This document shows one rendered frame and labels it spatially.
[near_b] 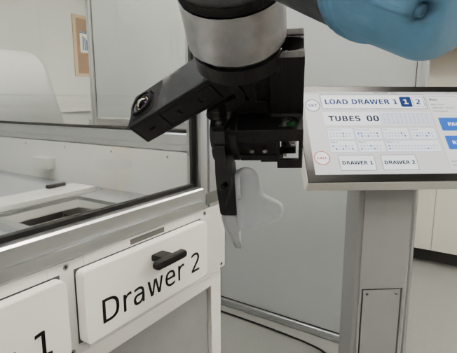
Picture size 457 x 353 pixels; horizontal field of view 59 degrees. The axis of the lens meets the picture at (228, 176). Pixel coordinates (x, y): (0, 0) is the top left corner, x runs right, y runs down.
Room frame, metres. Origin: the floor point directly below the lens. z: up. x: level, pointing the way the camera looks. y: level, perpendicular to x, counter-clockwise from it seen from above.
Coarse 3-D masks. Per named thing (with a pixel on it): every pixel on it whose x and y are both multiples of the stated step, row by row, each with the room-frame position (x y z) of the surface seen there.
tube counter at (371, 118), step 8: (368, 112) 1.12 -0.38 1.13; (376, 112) 1.13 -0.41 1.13; (384, 112) 1.13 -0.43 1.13; (392, 112) 1.13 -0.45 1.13; (400, 112) 1.13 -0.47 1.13; (408, 112) 1.13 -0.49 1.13; (416, 112) 1.13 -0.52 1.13; (424, 112) 1.13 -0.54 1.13; (368, 120) 1.10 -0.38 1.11; (376, 120) 1.11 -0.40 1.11; (384, 120) 1.11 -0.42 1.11; (392, 120) 1.11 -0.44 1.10; (400, 120) 1.11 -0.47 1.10; (408, 120) 1.11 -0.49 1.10; (416, 120) 1.11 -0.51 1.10; (424, 120) 1.11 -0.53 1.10
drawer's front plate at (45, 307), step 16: (32, 288) 0.47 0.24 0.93; (48, 288) 0.47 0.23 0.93; (64, 288) 0.49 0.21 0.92; (0, 304) 0.43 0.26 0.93; (16, 304) 0.44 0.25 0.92; (32, 304) 0.45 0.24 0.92; (48, 304) 0.47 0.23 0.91; (64, 304) 0.49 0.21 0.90; (0, 320) 0.42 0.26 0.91; (16, 320) 0.44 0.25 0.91; (32, 320) 0.45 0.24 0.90; (48, 320) 0.47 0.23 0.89; (64, 320) 0.49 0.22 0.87; (0, 336) 0.42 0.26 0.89; (16, 336) 0.44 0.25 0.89; (32, 336) 0.45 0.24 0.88; (48, 336) 0.47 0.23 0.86; (64, 336) 0.49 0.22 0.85; (0, 352) 0.42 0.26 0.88; (16, 352) 0.43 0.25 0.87; (32, 352) 0.45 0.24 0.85; (64, 352) 0.49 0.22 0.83
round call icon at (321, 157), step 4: (316, 152) 1.03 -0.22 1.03; (320, 152) 1.03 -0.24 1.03; (324, 152) 1.03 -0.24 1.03; (328, 152) 1.03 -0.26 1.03; (316, 156) 1.02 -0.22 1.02; (320, 156) 1.02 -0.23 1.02; (324, 156) 1.02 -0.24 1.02; (328, 156) 1.02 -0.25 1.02; (316, 160) 1.01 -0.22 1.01; (320, 160) 1.02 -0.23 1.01; (324, 160) 1.02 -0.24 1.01; (328, 160) 1.02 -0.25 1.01; (316, 164) 1.01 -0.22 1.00; (320, 164) 1.01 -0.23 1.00; (324, 164) 1.01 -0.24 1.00; (328, 164) 1.01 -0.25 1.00
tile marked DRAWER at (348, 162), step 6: (342, 156) 1.03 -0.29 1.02; (348, 156) 1.03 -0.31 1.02; (354, 156) 1.03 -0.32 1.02; (360, 156) 1.03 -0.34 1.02; (366, 156) 1.03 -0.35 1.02; (372, 156) 1.03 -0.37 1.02; (342, 162) 1.01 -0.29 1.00; (348, 162) 1.02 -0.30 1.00; (354, 162) 1.02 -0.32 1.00; (360, 162) 1.02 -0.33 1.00; (366, 162) 1.02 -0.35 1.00; (372, 162) 1.02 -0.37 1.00; (342, 168) 1.00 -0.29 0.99; (348, 168) 1.00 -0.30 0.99; (354, 168) 1.01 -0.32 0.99; (360, 168) 1.01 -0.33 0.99; (366, 168) 1.01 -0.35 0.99; (372, 168) 1.01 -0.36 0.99
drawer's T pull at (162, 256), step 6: (162, 252) 0.64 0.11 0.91; (168, 252) 0.64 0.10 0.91; (174, 252) 0.63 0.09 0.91; (180, 252) 0.64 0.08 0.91; (186, 252) 0.65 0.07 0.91; (156, 258) 0.62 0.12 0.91; (162, 258) 0.61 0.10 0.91; (168, 258) 0.61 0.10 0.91; (174, 258) 0.62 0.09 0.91; (180, 258) 0.63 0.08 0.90; (156, 264) 0.59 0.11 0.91; (162, 264) 0.60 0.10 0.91; (168, 264) 0.61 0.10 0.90
